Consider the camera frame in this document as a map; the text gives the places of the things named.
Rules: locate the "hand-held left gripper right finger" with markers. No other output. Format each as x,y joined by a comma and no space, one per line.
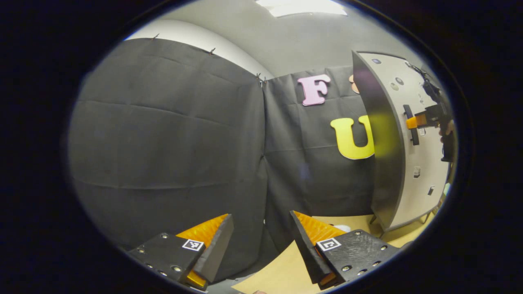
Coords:
306,249

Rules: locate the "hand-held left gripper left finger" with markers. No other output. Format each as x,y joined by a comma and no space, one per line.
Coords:
216,249

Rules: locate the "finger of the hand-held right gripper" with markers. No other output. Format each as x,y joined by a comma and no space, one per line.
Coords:
414,121

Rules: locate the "beige cabinet door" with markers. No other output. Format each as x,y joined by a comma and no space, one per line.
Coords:
425,183

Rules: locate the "grey cabinet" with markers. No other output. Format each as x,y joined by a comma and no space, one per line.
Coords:
380,171

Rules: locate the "black backdrop cloth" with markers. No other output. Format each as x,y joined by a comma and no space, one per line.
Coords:
163,122

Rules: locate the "large ceiling light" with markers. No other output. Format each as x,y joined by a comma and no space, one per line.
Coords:
302,7

